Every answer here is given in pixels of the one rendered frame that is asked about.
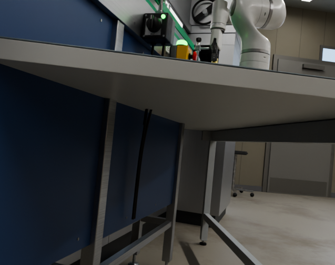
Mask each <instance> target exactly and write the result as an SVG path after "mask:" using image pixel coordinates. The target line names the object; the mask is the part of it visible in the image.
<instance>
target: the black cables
mask: <svg viewBox="0 0 335 265"><path fill-rule="evenodd" d="M164 51H165V45H164V44H163V47H162V53H161V56H164ZM151 55H154V44H152V47H151ZM151 113H152V109H150V111H149V115H148V109H145V114H144V122H143V125H144V127H143V134H142V138H141V144H140V150H139V157H138V165H137V173H136V182H135V192H134V202H133V212H132V218H131V219H132V220H134V219H135V218H136V209H137V199H138V189H139V180H140V171H141V162H142V158H143V151H144V144H145V139H146V135H147V130H148V125H149V121H150V117H151ZM147 115H148V119H147Z"/></svg>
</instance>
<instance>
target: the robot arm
mask: <svg viewBox="0 0 335 265"><path fill-rule="evenodd" d="M285 19H286V6H285V3H284V1H283V0H233V1H232V2H231V5H230V7H229V9H228V2H227V1H225V0H215V1H213V3H212V14H211V25H210V30H211V38H210V48H211V49H212V54H211V61H217V59H218V62H219V51H221V46H222V34H223V33H224V32H225V30H226V24H231V25H233V27H234V29H235V30H236V32H237V34H238V35H239V37H240V41H241V50H240V61H239V66H243V67H252V68H260V69H268V70H269V61H270V50H271V45H270V41H269V40H268V39H267V38H265V37H264V36H263V35H262V34H261V33H260V32H259V31H258V30H257V29H256V28H261V29H267V30H274V29H277V28H279V27H280V26H281V25H282V24H283V23H284V21H285Z"/></svg>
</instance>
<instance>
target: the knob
mask: <svg viewBox="0 0 335 265"><path fill-rule="evenodd" d="M146 26H147V28H148V30H149V31H150V32H152V33H155V32H157V31H159V30H160V28H161V21H160V19H159V18H157V17H155V16H154V15H150V17H149V18H148V19H147V21H146Z"/></svg>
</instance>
